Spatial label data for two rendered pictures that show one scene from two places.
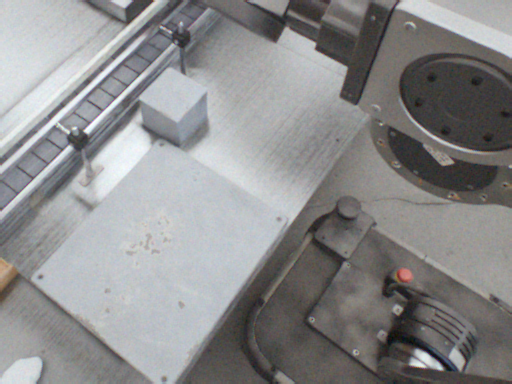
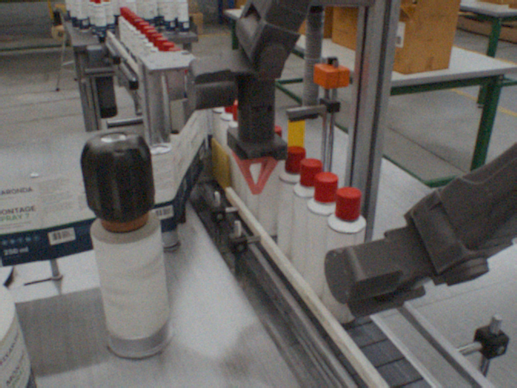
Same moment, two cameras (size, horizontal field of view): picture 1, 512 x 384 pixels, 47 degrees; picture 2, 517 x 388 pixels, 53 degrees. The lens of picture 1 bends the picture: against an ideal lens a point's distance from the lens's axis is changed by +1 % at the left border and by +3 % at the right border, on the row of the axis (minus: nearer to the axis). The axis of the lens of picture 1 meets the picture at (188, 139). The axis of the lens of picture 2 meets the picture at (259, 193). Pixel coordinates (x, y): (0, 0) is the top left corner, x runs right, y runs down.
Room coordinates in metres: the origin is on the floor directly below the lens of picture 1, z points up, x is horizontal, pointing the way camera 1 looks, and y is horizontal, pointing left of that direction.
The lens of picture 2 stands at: (0.82, 0.54, 1.40)
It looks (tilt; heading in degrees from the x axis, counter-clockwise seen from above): 28 degrees down; 297
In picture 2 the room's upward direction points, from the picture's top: straight up
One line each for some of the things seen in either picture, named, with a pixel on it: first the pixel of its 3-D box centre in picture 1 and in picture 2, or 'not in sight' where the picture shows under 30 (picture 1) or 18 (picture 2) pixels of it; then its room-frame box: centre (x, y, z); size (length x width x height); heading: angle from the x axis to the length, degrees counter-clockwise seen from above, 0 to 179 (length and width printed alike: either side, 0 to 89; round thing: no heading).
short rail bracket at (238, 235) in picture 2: not in sight; (238, 250); (1.20, -0.11, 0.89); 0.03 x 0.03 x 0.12; 50
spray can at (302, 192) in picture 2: not in sight; (308, 222); (1.07, -0.11, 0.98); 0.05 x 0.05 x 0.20
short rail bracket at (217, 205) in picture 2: not in sight; (225, 218); (1.28, -0.20, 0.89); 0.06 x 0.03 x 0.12; 50
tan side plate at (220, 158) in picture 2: not in sight; (219, 165); (1.36, -0.31, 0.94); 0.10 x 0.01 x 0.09; 140
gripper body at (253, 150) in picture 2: not in sight; (255, 124); (1.17, -0.12, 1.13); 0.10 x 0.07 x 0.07; 139
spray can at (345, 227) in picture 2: not in sight; (343, 257); (0.99, -0.05, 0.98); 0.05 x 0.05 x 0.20
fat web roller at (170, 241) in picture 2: not in sight; (163, 199); (1.33, -0.08, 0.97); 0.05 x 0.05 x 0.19
